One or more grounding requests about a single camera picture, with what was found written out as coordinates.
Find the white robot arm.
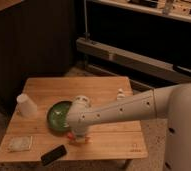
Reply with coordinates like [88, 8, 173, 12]
[66, 83, 191, 171]

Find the white sponge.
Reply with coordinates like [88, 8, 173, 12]
[8, 136, 32, 152]

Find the black smartphone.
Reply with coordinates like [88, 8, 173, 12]
[41, 145, 67, 166]

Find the green bowl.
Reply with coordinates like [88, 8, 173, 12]
[47, 101, 72, 132]

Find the wooden folding table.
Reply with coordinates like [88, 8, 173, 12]
[0, 77, 148, 162]

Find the small clear bottle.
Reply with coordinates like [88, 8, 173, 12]
[116, 88, 125, 100]

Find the white upside-down cup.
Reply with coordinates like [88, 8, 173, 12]
[16, 93, 37, 117]

